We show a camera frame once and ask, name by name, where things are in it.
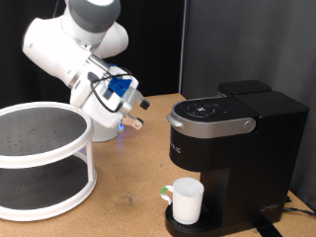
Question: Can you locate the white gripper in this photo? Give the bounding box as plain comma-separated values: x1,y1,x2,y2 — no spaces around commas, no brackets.
81,65,151,131

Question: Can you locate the Keurig lid with silver handle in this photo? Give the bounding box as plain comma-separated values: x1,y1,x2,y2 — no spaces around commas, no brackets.
166,96,260,140

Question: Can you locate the white mug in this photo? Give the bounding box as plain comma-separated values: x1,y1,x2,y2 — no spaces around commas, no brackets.
159,177,205,226

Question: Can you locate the black Keurig coffee machine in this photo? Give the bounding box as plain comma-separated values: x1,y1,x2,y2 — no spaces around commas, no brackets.
164,79,310,237

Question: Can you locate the black backdrop curtain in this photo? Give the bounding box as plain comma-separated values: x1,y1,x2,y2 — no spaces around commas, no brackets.
0,0,186,110

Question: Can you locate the white two-tier turntable shelf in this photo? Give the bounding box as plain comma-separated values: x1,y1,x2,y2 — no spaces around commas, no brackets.
0,101,98,222

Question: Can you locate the black drip tray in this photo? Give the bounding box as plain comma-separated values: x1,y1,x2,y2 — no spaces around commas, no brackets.
164,201,219,237

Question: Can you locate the grey partition panel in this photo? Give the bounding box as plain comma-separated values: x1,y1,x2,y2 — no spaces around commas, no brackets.
179,0,316,211

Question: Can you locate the black tape strip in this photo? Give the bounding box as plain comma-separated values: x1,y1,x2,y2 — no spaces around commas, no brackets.
253,223,284,237

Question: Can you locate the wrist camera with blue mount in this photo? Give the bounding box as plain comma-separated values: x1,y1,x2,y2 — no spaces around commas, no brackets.
102,63,136,100

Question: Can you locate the black camera cable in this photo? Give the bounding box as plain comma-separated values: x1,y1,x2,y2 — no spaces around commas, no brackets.
52,0,134,114

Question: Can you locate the braided machine power cable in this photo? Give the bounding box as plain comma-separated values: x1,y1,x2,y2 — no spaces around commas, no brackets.
283,206,316,218

